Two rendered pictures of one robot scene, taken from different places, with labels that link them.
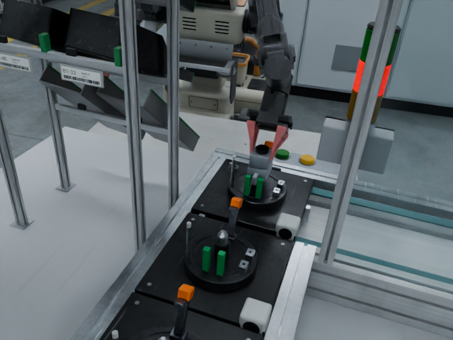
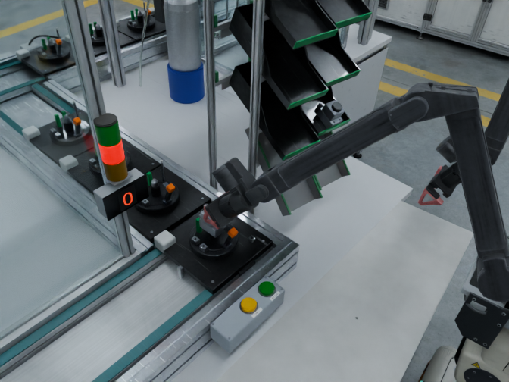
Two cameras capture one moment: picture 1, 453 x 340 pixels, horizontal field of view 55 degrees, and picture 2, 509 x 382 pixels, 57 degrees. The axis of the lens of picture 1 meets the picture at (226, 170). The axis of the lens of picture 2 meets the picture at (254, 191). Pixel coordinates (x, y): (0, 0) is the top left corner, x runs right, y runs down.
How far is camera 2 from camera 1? 163 cm
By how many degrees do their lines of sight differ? 84
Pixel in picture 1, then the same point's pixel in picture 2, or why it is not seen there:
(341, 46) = not seen: outside the picture
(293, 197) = (195, 261)
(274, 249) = (150, 225)
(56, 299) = (203, 166)
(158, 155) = (345, 237)
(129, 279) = (174, 168)
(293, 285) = not seen: hidden behind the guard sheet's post
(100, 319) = (156, 156)
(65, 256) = not seen: hidden behind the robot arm
